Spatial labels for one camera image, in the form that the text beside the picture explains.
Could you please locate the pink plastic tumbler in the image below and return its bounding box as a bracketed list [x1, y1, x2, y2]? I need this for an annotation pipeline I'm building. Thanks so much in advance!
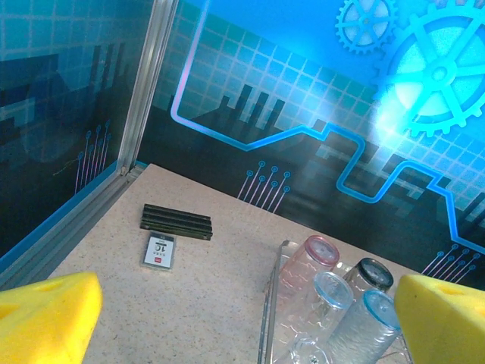
[277, 234, 341, 306]

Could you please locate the clear dimpled plastic cup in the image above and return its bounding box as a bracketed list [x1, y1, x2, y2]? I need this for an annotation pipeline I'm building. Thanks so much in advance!
[289, 336, 331, 364]

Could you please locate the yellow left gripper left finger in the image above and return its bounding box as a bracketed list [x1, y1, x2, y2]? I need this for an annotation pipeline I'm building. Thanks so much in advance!
[0, 271, 104, 364]

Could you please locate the black-rimmed grey tumbler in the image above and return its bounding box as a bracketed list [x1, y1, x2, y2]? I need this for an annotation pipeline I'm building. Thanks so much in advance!
[342, 257, 396, 303]

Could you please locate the metal wire dish rack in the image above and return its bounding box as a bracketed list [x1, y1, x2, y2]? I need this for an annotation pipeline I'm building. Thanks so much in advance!
[256, 239, 418, 364]

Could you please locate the aluminium frame post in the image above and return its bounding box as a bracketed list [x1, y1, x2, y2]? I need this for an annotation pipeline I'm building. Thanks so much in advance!
[116, 0, 180, 179]

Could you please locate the black ridged bar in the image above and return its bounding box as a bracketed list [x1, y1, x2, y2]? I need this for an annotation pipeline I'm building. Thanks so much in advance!
[139, 203, 214, 242]

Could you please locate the clear blue-rimmed tumbler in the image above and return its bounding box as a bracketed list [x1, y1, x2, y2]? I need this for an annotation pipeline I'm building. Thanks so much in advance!
[301, 270, 355, 337]

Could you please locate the aluminium side rail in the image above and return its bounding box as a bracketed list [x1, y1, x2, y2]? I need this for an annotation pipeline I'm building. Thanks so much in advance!
[0, 162, 147, 291]

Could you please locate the small white-label card case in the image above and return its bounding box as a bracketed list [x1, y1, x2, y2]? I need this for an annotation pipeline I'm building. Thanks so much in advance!
[141, 231, 179, 272]

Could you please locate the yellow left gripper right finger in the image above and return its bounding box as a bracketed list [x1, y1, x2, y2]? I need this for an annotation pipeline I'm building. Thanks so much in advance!
[393, 273, 485, 364]

